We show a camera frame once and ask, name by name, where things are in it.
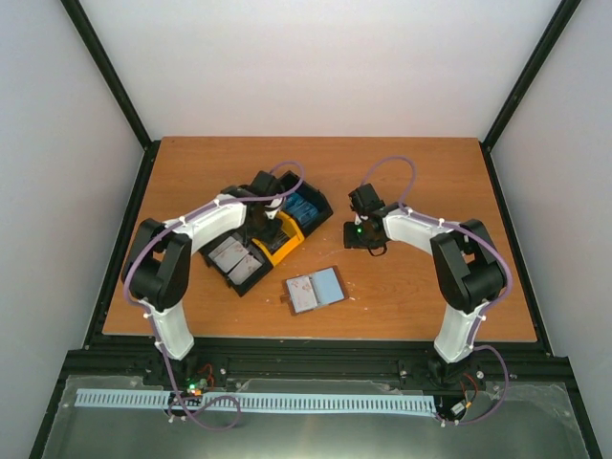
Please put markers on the brown leather card holder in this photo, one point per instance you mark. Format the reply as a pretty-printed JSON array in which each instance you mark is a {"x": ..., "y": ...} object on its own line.
[{"x": 329, "y": 286}]

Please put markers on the light blue cable duct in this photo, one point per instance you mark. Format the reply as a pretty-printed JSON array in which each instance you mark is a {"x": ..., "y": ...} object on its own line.
[{"x": 268, "y": 403}]

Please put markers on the black bin left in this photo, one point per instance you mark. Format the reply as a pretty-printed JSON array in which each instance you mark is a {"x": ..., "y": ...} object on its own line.
[{"x": 243, "y": 289}]

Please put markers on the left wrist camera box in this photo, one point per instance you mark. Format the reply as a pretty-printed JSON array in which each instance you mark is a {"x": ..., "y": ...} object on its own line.
[{"x": 273, "y": 207}]

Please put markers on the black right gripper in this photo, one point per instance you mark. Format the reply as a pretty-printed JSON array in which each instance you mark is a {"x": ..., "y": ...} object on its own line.
[{"x": 350, "y": 241}]

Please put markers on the black bin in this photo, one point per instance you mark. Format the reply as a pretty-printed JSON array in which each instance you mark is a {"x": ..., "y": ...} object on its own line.
[
  {"x": 316, "y": 197},
  {"x": 243, "y": 289}
]

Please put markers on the dark credit card stack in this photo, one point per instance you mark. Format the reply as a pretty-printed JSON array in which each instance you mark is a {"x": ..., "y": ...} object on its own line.
[{"x": 281, "y": 239}]

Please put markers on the black frame post right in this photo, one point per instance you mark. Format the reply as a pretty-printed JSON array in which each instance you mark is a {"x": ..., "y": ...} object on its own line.
[{"x": 545, "y": 44}]

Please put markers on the silver credit card stack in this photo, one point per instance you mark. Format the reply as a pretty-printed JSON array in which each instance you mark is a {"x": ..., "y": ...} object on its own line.
[{"x": 234, "y": 260}]

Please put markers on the black frame post left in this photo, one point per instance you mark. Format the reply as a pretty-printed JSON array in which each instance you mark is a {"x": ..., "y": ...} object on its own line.
[{"x": 89, "y": 37}]

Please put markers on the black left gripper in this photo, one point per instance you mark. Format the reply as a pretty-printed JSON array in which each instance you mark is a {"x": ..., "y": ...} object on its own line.
[{"x": 269, "y": 235}]

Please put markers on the white patterned credit card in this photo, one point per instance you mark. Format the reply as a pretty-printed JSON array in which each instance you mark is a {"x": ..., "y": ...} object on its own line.
[{"x": 302, "y": 294}]

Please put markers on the yellow bin middle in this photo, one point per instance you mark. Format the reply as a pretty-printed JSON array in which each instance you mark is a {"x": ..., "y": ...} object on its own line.
[{"x": 290, "y": 226}]

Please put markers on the black frame post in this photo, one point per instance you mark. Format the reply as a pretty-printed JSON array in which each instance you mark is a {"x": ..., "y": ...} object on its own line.
[
  {"x": 89, "y": 37},
  {"x": 545, "y": 44}
]

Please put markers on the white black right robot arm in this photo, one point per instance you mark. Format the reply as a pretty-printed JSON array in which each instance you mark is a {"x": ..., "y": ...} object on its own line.
[{"x": 472, "y": 275}]

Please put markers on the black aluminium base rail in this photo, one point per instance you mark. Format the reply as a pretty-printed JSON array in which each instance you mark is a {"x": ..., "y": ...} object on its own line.
[{"x": 403, "y": 364}]

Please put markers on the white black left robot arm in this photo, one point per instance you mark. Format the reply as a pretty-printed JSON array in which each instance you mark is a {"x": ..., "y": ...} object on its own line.
[{"x": 156, "y": 272}]

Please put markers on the blue credit card stack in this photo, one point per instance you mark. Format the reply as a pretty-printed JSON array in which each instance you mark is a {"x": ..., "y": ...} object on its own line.
[{"x": 303, "y": 211}]

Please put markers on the metal sheet front plate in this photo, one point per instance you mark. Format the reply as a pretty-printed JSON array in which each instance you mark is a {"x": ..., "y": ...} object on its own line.
[{"x": 524, "y": 420}]

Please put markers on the black bin right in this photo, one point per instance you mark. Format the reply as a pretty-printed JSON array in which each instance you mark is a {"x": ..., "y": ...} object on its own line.
[{"x": 316, "y": 197}]

